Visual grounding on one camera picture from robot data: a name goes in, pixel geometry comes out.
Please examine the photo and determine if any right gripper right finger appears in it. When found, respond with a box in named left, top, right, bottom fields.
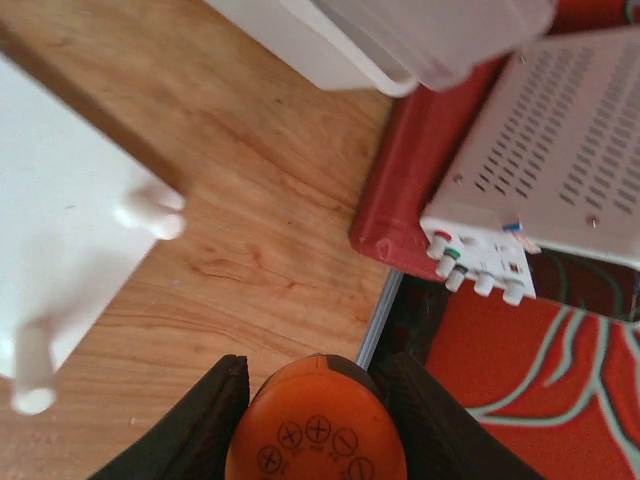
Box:
left=369, top=352, right=543, bottom=479

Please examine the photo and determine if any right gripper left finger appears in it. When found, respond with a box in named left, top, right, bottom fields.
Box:
left=91, top=355, right=250, bottom=480

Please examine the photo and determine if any orange black screwdriver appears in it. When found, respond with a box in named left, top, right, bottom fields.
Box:
left=224, top=354, right=408, bottom=480

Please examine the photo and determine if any white peg fixture board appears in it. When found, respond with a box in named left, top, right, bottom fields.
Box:
left=1, top=57, right=185, bottom=415

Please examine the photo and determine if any white bench power supply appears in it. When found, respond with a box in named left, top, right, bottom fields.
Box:
left=419, top=26, right=639, bottom=305

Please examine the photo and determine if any red mat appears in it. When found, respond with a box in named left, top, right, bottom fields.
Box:
left=349, top=58, right=506, bottom=281

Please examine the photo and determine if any white lidded toolbox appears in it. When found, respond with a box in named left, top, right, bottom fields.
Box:
left=210, top=0, right=557, bottom=98

